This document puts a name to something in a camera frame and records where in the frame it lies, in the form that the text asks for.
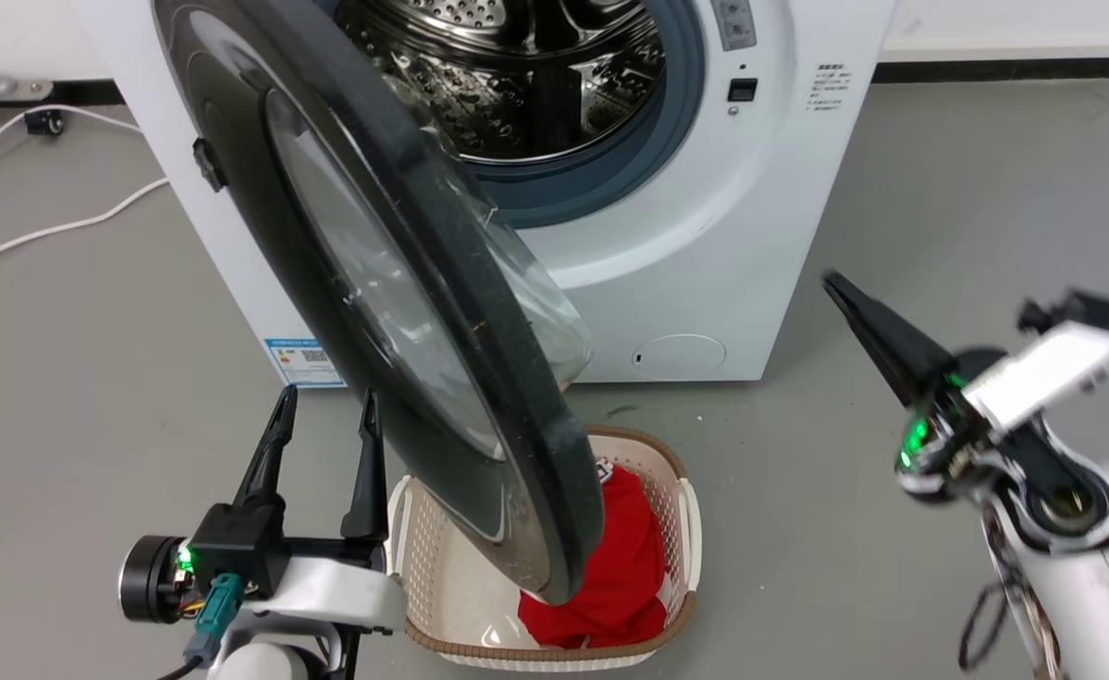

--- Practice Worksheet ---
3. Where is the red garment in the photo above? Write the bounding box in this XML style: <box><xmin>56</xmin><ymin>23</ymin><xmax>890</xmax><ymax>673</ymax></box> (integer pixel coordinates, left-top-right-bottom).
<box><xmin>518</xmin><ymin>462</ymin><xmax>669</xmax><ymax>652</ymax></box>

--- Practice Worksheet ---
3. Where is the blue energy label sticker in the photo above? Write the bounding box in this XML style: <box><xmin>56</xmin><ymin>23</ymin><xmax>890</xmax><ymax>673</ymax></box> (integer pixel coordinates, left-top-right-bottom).
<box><xmin>264</xmin><ymin>337</ymin><xmax>348</xmax><ymax>389</ymax></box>

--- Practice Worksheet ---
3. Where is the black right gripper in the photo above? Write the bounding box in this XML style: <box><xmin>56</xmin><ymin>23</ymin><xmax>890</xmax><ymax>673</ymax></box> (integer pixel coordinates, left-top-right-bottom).
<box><xmin>823</xmin><ymin>271</ymin><xmax>1011</xmax><ymax>504</ymax></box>

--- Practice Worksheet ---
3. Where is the beige plastic laundry basket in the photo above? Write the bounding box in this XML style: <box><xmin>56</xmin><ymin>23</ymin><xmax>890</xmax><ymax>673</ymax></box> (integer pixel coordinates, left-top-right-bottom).
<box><xmin>386</xmin><ymin>425</ymin><xmax>704</xmax><ymax>672</ymax></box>

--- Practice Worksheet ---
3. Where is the white front-load washing machine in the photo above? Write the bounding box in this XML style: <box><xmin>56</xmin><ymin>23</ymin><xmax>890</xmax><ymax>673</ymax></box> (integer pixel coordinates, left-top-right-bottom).
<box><xmin>73</xmin><ymin>0</ymin><xmax>898</xmax><ymax>389</ymax></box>

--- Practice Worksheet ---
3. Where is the dark round washing machine door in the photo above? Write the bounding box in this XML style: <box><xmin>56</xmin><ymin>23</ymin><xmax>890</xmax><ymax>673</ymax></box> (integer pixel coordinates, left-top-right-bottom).
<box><xmin>151</xmin><ymin>0</ymin><xmax>606</xmax><ymax>606</ymax></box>

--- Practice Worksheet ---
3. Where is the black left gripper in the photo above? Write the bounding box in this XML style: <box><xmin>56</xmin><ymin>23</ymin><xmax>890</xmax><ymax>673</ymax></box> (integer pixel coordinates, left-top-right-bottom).
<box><xmin>119</xmin><ymin>383</ymin><xmax>390</xmax><ymax>625</ymax></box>

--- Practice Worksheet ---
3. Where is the steel washing machine drum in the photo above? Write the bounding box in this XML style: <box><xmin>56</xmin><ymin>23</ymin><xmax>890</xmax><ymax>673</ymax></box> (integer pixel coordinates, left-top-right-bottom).
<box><xmin>333</xmin><ymin>0</ymin><xmax>665</xmax><ymax>163</ymax></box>

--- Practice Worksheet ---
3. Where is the grey-blue rubber door gasket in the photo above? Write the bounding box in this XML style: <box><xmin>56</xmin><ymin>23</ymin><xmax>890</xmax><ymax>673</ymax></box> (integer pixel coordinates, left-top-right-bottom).
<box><xmin>460</xmin><ymin>0</ymin><xmax>708</xmax><ymax>229</ymax></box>

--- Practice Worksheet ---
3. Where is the black door hinge piece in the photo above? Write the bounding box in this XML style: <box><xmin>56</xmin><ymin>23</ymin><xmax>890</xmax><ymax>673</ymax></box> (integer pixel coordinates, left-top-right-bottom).
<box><xmin>193</xmin><ymin>138</ymin><xmax>228</xmax><ymax>194</ymax></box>

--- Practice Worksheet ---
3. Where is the grey control panel strip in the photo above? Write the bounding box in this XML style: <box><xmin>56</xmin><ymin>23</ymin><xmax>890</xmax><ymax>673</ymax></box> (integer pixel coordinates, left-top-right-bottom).
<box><xmin>710</xmin><ymin>0</ymin><xmax>759</xmax><ymax>51</ymax></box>

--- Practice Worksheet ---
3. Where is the teal plug left gripper cable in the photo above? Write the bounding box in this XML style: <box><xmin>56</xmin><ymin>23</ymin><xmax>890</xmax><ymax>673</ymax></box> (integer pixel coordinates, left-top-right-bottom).
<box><xmin>156</xmin><ymin>572</ymin><xmax>247</xmax><ymax>680</ymax></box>

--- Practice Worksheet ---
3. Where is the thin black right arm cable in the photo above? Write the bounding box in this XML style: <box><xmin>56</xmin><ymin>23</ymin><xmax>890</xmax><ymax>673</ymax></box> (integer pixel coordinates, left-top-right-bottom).
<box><xmin>958</xmin><ymin>578</ymin><xmax>1023</xmax><ymax>672</ymax></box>

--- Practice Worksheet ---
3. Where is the round white filter cover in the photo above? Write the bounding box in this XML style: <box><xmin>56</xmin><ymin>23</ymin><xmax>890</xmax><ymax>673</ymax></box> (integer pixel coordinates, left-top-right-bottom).
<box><xmin>631</xmin><ymin>333</ymin><xmax>728</xmax><ymax>372</ymax></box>

